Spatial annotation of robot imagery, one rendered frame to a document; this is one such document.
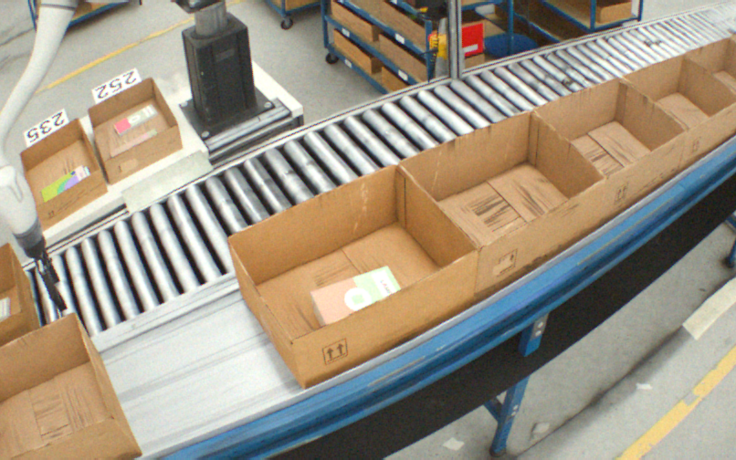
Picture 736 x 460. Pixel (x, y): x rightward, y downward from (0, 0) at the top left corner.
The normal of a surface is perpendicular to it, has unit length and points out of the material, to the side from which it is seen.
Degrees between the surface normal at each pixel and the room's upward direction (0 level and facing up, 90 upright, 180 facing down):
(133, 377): 0
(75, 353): 89
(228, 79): 90
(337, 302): 0
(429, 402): 0
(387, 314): 90
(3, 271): 89
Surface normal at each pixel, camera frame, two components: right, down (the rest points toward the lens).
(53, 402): -0.05, -0.69
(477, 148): 0.51, 0.59
